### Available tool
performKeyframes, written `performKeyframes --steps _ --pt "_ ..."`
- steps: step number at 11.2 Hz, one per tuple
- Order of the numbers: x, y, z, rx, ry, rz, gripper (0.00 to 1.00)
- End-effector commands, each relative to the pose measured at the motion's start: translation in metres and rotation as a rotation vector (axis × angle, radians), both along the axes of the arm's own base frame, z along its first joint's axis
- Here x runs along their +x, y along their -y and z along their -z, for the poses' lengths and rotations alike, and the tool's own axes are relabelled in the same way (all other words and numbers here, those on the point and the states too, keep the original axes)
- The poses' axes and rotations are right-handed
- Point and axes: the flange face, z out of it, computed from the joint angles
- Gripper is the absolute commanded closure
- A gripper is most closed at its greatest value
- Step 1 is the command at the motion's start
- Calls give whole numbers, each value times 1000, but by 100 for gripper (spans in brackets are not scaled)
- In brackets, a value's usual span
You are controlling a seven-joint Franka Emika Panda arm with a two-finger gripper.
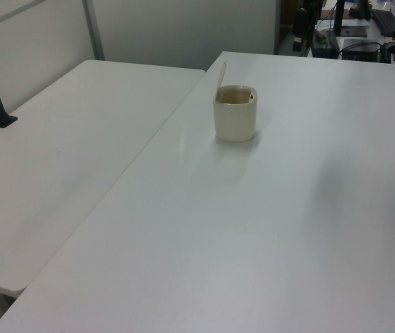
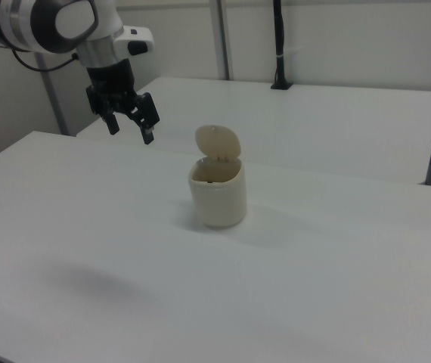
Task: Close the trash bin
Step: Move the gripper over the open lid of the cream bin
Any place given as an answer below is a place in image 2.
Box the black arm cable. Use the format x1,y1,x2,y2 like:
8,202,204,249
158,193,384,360
11,48,80,73

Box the cream trash bin body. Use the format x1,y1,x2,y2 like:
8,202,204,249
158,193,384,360
188,156,248,228

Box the beige trash bin lid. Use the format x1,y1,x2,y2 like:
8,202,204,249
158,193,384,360
194,123,243,162

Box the grey wall panel post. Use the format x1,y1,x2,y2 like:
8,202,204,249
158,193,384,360
209,0,236,81

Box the black camera pole with clamp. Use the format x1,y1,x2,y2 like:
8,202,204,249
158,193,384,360
269,0,294,91

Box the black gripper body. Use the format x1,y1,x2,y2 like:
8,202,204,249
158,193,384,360
85,59,144,119

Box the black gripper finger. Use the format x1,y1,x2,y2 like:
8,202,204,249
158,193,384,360
129,91,161,146
103,110,121,136

